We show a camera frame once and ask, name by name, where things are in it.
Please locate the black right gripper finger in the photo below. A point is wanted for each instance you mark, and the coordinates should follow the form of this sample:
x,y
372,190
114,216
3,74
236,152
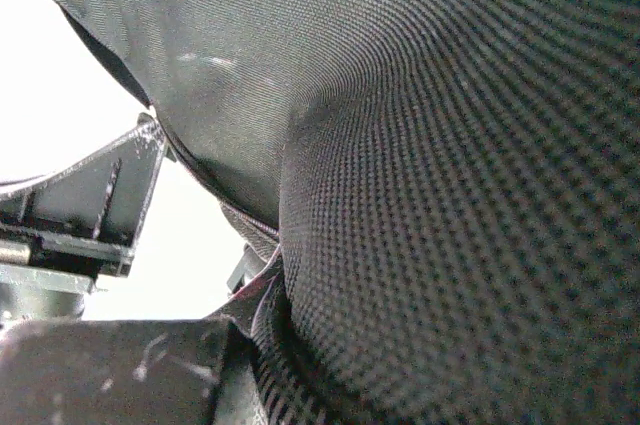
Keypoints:
x,y
68,371

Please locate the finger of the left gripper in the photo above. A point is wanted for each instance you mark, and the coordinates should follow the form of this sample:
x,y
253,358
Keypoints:
x,y
87,219

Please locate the black student backpack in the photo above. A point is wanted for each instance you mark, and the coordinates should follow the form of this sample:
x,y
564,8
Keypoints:
x,y
447,192

